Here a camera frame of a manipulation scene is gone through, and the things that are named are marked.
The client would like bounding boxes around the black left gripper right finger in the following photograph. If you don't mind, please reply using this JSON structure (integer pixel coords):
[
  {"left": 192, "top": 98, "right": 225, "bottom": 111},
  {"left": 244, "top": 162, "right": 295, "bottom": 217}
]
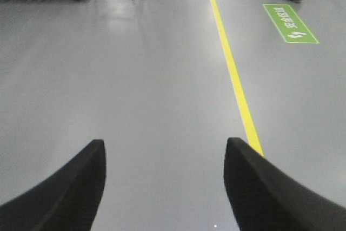
[{"left": 223, "top": 137, "right": 345, "bottom": 230}]

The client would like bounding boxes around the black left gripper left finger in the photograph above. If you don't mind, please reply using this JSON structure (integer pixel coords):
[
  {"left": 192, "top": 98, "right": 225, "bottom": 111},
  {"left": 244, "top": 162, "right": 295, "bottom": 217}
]
[{"left": 1, "top": 140, "right": 106, "bottom": 230}]

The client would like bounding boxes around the green floor safety sign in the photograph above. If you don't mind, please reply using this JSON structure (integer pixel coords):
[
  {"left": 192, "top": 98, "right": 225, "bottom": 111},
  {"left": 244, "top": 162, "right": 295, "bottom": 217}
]
[{"left": 263, "top": 4, "right": 320, "bottom": 44}]

